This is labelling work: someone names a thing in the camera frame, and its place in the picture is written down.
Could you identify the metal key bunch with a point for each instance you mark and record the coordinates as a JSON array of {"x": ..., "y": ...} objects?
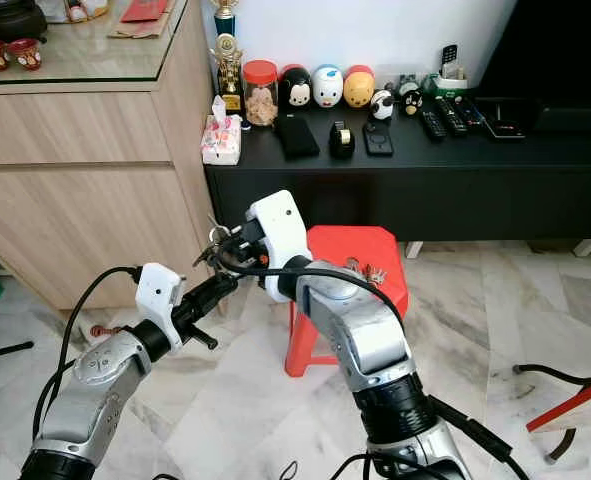
[
  {"x": 210, "y": 232},
  {"x": 365, "y": 270}
]

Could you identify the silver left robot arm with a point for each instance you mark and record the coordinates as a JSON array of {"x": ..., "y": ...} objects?
[{"x": 85, "y": 390}]

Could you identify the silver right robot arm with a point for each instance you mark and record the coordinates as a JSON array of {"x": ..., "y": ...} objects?
[{"x": 370, "y": 335}]

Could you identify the small red floor object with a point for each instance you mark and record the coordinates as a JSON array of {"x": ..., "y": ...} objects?
[{"x": 103, "y": 331}]

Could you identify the red plastic stool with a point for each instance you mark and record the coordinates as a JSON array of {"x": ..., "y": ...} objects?
[{"x": 345, "y": 240}]

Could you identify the pink white tissue pack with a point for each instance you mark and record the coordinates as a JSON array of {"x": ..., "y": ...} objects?
[{"x": 221, "y": 142}]

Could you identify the black wallet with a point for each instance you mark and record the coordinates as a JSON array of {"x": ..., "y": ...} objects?
[{"x": 297, "y": 138}]

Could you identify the black tape dispenser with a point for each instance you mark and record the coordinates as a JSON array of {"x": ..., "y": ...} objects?
[{"x": 342, "y": 141}]

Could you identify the glass jar with red lid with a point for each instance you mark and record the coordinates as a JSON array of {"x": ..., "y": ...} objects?
[{"x": 260, "y": 92}]

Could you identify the black mouse plush toy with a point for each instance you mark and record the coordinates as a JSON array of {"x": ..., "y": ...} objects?
[{"x": 296, "y": 90}]

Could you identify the small gold trophy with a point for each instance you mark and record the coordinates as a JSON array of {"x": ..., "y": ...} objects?
[{"x": 228, "y": 72}]

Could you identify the white blue duck plush toy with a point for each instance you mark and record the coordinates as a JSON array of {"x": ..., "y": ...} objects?
[{"x": 328, "y": 88}]

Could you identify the black floor stand leg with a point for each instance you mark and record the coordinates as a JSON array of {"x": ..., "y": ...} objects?
[{"x": 3, "y": 351}]

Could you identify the small panda figure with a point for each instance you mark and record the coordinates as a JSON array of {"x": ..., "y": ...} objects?
[{"x": 382, "y": 105}]

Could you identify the yellow bear plush toy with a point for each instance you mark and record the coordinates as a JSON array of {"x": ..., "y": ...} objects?
[{"x": 360, "y": 88}]

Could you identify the black low console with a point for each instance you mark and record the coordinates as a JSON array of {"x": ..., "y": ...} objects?
[{"x": 455, "y": 195}]

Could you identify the small black white figure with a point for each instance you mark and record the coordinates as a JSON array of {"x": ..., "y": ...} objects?
[{"x": 409, "y": 98}]

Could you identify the black remote control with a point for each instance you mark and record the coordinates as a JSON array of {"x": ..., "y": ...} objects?
[
  {"x": 453, "y": 117},
  {"x": 471, "y": 115},
  {"x": 433, "y": 124}
]

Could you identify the brown paper envelope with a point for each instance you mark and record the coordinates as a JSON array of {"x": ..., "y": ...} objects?
[{"x": 130, "y": 30}]

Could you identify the red envelope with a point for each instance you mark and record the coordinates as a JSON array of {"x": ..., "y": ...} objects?
[{"x": 143, "y": 9}]

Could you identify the green white holder box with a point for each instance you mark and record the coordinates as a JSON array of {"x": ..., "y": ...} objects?
[{"x": 447, "y": 85}]

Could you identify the white porcelain figurine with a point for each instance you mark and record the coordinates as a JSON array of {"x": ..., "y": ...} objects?
[{"x": 87, "y": 8}]

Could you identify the small black upright remote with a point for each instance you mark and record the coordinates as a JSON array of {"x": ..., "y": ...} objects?
[{"x": 449, "y": 58}]

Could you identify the black set-top box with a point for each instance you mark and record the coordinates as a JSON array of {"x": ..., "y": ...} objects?
[{"x": 503, "y": 122}]

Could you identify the black incense pot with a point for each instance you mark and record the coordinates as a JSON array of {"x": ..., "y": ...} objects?
[{"x": 10, "y": 18}]

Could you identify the black television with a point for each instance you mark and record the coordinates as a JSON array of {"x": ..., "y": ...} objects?
[{"x": 560, "y": 50}]

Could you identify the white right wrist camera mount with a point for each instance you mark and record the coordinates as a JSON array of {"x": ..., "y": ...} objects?
[{"x": 280, "y": 235}]

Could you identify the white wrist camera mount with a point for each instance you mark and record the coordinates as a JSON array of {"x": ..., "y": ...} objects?
[
  {"x": 160, "y": 300},
  {"x": 280, "y": 235}
]

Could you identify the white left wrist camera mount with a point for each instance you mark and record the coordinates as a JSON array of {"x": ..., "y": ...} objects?
[{"x": 160, "y": 300}]

